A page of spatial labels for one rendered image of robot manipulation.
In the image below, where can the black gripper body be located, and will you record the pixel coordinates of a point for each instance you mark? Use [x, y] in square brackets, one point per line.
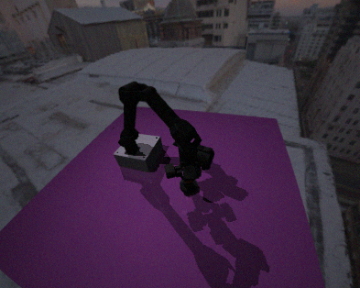
[172, 171]

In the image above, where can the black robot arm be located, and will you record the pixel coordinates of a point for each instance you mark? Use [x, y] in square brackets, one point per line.
[181, 130]

